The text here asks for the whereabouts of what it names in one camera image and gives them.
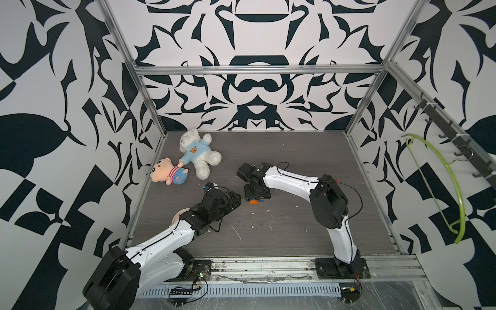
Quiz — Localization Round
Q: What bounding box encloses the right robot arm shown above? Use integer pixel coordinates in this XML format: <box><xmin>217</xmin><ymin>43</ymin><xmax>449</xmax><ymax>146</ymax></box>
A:
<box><xmin>236</xmin><ymin>162</ymin><xmax>360</xmax><ymax>271</ymax></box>

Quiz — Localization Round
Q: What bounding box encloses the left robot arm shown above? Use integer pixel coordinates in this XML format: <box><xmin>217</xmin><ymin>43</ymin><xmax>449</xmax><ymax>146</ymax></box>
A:
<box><xmin>82</xmin><ymin>185</ymin><xmax>242</xmax><ymax>309</ymax></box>

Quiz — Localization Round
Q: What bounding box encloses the cream round toy clock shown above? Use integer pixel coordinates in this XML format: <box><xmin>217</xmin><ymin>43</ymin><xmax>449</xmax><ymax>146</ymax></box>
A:
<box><xmin>171</xmin><ymin>208</ymin><xmax>190</xmax><ymax>226</ymax></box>

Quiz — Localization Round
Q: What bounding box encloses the white teddy bear blue shirt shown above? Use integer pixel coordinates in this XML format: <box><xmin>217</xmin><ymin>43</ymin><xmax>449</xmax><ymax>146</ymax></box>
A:
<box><xmin>179</xmin><ymin>129</ymin><xmax>222</xmax><ymax>180</ymax></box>

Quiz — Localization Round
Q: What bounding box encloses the pink doll plush toy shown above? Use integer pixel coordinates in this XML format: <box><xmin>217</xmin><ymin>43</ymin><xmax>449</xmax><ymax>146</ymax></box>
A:
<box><xmin>151</xmin><ymin>158</ymin><xmax>189</xmax><ymax>185</ymax></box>

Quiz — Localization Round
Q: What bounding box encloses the black connector box left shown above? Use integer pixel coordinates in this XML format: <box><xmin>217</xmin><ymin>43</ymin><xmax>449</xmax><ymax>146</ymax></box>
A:
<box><xmin>167</xmin><ymin>286</ymin><xmax>194</xmax><ymax>304</ymax></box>

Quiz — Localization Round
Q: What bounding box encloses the black connector box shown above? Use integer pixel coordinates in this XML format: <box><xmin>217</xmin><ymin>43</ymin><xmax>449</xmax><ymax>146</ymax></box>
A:
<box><xmin>340</xmin><ymin>287</ymin><xmax>362</xmax><ymax>304</ymax></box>
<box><xmin>167</xmin><ymin>286</ymin><xmax>194</xmax><ymax>304</ymax></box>

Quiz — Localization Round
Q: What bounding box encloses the black connector box right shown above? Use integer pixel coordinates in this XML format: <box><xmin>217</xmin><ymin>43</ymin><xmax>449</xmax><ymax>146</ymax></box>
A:
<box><xmin>340</xmin><ymin>287</ymin><xmax>362</xmax><ymax>304</ymax></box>

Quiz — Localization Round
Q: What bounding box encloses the green hoop hanger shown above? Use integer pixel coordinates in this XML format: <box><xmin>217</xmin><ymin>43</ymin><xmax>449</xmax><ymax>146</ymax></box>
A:
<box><xmin>402</xmin><ymin>133</ymin><xmax>466</xmax><ymax>245</ymax></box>

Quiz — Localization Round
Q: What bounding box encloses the black hook rack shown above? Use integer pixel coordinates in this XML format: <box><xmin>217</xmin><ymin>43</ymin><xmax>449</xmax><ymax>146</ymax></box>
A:
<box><xmin>415</xmin><ymin>92</ymin><xmax>495</xmax><ymax>188</ymax></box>

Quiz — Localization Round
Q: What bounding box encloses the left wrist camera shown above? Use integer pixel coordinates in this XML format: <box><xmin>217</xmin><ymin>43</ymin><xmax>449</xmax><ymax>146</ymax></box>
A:
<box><xmin>204</xmin><ymin>182</ymin><xmax>218</xmax><ymax>192</ymax></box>

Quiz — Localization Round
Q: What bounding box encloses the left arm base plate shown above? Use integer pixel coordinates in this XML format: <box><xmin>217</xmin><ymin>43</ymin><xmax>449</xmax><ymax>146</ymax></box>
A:
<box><xmin>170</xmin><ymin>247</ymin><xmax>213</xmax><ymax>282</ymax></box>

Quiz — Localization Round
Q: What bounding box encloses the white cable duct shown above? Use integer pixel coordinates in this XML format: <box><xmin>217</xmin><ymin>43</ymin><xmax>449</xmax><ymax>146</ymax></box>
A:
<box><xmin>141</xmin><ymin>282</ymin><xmax>341</xmax><ymax>298</ymax></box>

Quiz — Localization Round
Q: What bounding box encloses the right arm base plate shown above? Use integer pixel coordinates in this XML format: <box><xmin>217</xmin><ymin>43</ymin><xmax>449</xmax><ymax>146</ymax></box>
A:
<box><xmin>315</xmin><ymin>257</ymin><xmax>371</xmax><ymax>280</ymax></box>

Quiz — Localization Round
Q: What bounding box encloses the aluminium frame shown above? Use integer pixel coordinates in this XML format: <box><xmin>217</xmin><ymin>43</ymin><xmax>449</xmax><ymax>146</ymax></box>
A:
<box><xmin>107</xmin><ymin>1</ymin><xmax>495</xmax><ymax>304</ymax></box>

